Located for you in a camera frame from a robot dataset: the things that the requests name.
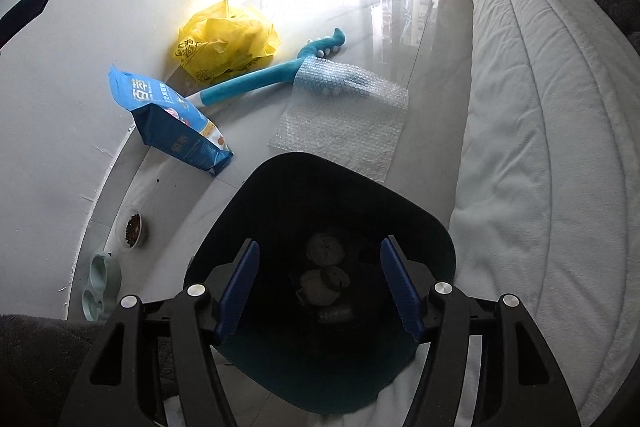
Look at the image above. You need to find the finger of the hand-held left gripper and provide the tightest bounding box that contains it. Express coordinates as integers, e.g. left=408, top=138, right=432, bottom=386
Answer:
left=0, top=0, right=50, bottom=52

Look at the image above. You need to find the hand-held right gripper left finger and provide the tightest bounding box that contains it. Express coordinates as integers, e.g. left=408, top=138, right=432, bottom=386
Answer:
left=75, top=239, right=261, bottom=427

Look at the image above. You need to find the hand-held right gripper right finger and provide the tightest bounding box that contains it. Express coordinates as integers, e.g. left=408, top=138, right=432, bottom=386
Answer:
left=380, top=237, right=581, bottom=427

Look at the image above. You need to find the white cloth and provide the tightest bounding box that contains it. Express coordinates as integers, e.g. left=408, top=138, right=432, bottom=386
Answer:
left=299, top=269, right=351, bottom=308

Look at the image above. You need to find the round white cloth ball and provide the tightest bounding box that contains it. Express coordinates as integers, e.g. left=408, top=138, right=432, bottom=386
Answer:
left=306, top=232, right=348, bottom=268

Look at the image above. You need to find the dark trash bin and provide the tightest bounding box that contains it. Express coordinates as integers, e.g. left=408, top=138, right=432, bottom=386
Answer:
left=182, top=152, right=458, bottom=415

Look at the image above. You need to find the white pet food bowl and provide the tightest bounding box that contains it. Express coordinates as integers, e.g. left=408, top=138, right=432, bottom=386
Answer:
left=116, top=207, right=150, bottom=250

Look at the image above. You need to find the green double pet bowl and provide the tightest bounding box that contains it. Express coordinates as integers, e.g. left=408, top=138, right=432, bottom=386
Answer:
left=80, top=252, right=123, bottom=323

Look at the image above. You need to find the clear bubble wrap sheet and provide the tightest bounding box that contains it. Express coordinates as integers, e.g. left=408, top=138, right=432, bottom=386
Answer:
left=270, top=57, right=410, bottom=182

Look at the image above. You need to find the blue pet food bag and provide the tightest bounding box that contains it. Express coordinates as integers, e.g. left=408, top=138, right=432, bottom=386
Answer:
left=107, top=66, right=235, bottom=178

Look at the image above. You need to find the yellow plastic bag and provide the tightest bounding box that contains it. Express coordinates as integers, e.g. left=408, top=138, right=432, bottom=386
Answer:
left=173, top=0, right=282, bottom=85

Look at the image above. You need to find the dark grey fleece cloth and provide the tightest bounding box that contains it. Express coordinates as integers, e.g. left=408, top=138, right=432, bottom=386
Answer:
left=0, top=313, right=181, bottom=427

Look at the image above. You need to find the bed with light grey sheet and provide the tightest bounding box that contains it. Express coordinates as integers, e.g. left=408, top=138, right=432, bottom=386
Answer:
left=446, top=0, right=640, bottom=427

